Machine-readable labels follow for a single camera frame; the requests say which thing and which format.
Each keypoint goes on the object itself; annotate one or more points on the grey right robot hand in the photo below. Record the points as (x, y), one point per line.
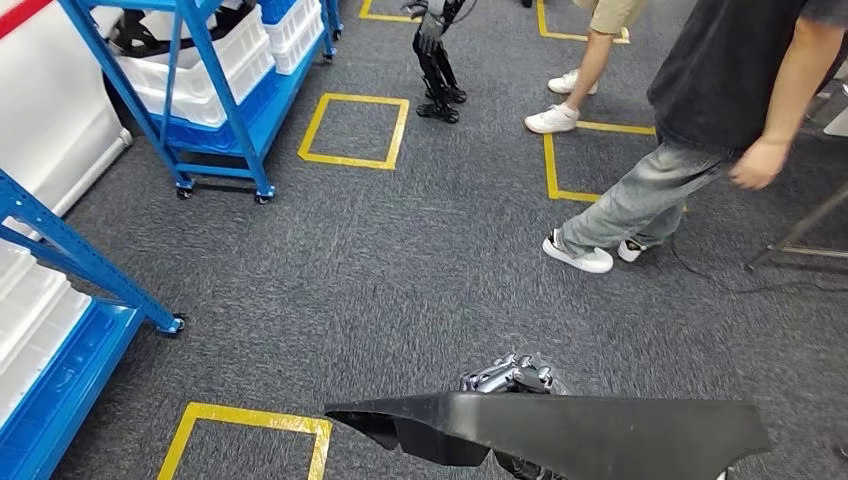
(510, 374)

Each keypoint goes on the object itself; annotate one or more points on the person's hand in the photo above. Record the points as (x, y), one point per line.
(758, 166)

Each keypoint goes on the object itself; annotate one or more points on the black plastic plate part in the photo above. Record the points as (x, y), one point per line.
(596, 437)

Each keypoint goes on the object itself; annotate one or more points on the person's forearm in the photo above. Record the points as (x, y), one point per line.
(795, 86)

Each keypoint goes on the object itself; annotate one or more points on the blue metal shelf rack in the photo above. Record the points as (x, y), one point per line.
(66, 245)

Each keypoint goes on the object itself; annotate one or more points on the stainless steel table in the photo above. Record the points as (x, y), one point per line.
(795, 229)

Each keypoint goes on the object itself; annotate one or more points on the person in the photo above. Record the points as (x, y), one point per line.
(609, 13)
(715, 66)

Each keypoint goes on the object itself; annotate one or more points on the black humanoid robot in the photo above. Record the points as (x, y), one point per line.
(434, 60)

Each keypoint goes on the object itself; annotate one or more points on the blue wheeled cart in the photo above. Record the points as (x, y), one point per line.
(228, 106)

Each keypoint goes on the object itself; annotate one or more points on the white car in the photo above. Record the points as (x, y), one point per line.
(46, 119)

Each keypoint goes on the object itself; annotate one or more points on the red barrier belt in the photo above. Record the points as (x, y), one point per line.
(16, 14)

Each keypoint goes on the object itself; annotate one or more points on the black plastic bracket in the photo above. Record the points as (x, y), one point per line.
(132, 33)

